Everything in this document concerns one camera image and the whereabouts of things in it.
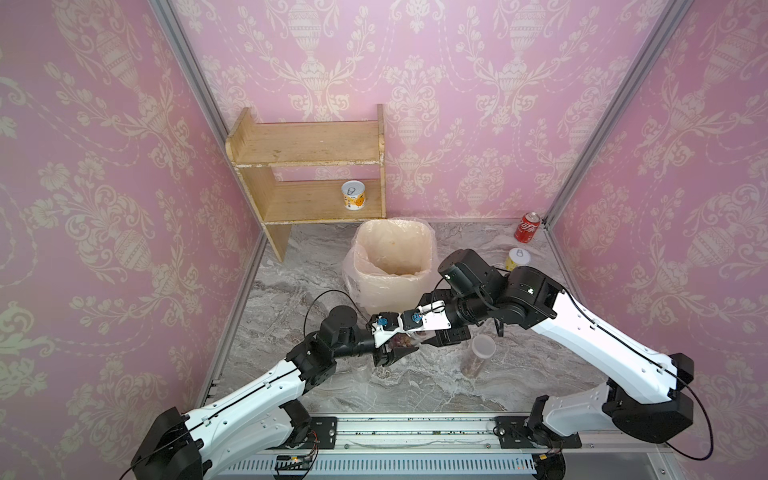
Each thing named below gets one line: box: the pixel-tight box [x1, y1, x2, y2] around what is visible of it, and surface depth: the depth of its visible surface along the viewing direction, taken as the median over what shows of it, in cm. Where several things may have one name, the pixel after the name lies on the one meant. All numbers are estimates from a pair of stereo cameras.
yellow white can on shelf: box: [341, 180, 366, 211], surface depth 96 cm
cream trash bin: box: [354, 219, 435, 315], surface depth 86 cm
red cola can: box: [514, 212, 541, 244], surface depth 111 cm
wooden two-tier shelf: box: [225, 104, 387, 261], surface depth 87 cm
